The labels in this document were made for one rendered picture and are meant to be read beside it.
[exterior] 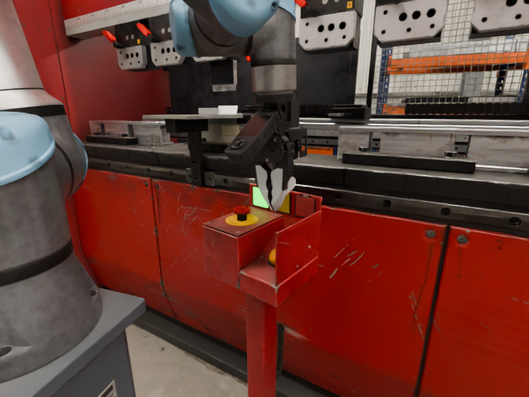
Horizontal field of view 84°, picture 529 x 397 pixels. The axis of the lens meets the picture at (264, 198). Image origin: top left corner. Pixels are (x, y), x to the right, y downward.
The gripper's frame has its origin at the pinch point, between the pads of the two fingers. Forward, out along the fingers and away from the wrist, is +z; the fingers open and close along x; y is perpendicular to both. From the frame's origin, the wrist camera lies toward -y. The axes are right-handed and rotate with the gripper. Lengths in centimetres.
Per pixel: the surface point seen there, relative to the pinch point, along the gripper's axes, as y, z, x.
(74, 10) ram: 24, -57, 122
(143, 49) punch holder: 29, -38, 82
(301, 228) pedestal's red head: 2.8, 4.8, -4.8
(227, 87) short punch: 36, -22, 46
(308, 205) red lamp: 9.9, 3.0, -2.1
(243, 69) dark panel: 83, -31, 80
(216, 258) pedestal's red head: -6.1, 12.3, 10.9
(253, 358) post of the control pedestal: -3.1, 39.5, 5.2
